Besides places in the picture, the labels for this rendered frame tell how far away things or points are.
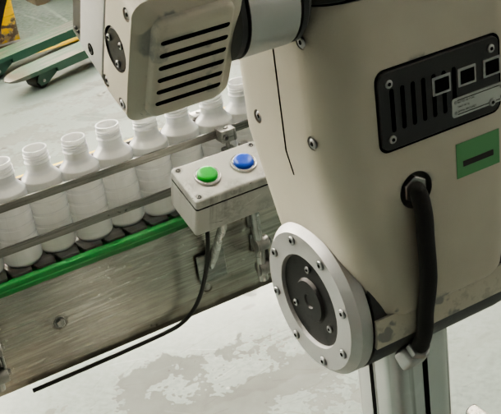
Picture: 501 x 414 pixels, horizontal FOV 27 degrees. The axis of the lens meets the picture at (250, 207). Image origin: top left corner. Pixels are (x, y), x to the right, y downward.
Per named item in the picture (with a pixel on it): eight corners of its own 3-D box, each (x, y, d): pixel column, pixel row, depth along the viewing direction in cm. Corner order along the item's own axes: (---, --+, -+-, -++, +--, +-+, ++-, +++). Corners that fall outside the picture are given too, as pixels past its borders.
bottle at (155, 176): (141, 219, 163) (121, 123, 155) (144, 202, 168) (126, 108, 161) (178, 214, 162) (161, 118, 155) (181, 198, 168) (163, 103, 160)
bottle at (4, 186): (9, 251, 159) (-17, 154, 152) (47, 247, 158) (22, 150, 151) (-1, 271, 154) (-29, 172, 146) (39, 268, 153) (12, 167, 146)
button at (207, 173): (211, 168, 149) (211, 162, 148) (221, 181, 148) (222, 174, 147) (193, 175, 148) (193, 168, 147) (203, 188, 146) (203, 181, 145)
